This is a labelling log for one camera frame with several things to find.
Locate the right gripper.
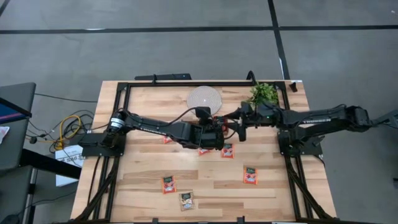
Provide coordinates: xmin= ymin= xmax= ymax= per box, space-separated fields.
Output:
xmin=223 ymin=101 xmax=276 ymax=142

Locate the red strawberry tea packet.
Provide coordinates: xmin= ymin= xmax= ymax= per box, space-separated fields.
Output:
xmin=214 ymin=116 xmax=229 ymax=134

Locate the beige tea packet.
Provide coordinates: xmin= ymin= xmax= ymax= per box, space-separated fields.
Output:
xmin=178 ymin=192 xmax=196 ymax=212

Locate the round woven white mat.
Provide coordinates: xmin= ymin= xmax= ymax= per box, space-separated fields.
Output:
xmin=186 ymin=85 xmax=223 ymax=116

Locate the green plant in white pot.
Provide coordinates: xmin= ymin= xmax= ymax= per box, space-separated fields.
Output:
xmin=245 ymin=82 xmax=280 ymax=106

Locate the black bar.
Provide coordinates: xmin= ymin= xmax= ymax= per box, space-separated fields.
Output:
xmin=134 ymin=73 xmax=193 ymax=82

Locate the white cardboard box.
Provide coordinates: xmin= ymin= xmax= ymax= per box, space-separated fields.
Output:
xmin=55 ymin=144 xmax=85 ymax=187

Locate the black tripod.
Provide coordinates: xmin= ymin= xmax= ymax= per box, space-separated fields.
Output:
xmin=371 ymin=108 xmax=398 ymax=129

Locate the black desk leg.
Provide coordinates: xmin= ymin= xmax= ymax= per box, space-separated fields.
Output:
xmin=20 ymin=148 xmax=82 ymax=180

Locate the grey desk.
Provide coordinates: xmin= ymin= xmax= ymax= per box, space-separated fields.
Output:
xmin=0 ymin=82 xmax=37 ymax=170

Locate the dark screen with blue picture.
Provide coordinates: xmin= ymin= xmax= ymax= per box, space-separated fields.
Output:
xmin=0 ymin=96 xmax=33 ymax=125

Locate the white paper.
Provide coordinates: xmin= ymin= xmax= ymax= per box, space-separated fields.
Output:
xmin=0 ymin=126 xmax=10 ymax=146

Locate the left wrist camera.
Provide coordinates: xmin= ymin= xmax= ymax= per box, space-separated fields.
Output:
xmin=195 ymin=106 xmax=213 ymax=119

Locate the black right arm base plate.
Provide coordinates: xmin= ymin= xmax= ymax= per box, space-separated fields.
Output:
xmin=277 ymin=130 xmax=326 ymax=156

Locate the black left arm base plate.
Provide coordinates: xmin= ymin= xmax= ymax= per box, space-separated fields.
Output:
xmin=77 ymin=133 xmax=127 ymax=157

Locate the yellow floor cable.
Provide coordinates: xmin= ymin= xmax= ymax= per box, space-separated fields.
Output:
xmin=54 ymin=114 xmax=82 ymax=151

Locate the thin black floor cable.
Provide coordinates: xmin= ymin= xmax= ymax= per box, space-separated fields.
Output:
xmin=34 ymin=92 xmax=99 ymax=103

